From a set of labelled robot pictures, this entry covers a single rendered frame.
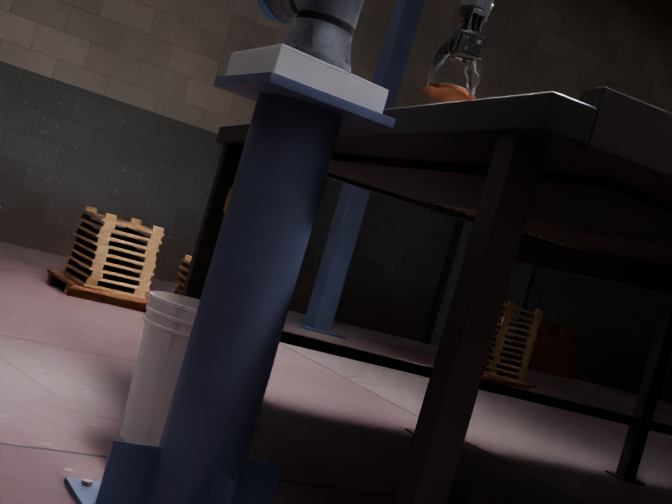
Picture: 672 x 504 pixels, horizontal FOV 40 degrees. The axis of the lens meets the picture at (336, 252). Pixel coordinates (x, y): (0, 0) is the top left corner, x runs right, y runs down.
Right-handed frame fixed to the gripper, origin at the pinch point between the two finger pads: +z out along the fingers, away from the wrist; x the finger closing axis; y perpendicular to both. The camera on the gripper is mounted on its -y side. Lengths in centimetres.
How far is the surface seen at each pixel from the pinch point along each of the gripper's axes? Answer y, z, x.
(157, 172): -517, 22, -73
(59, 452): 9, 106, -65
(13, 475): 32, 106, -72
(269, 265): 49, 52, -37
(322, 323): -442, 96, 72
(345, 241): -442, 34, 72
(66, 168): -495, 39, -137
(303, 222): 47, 42, -32
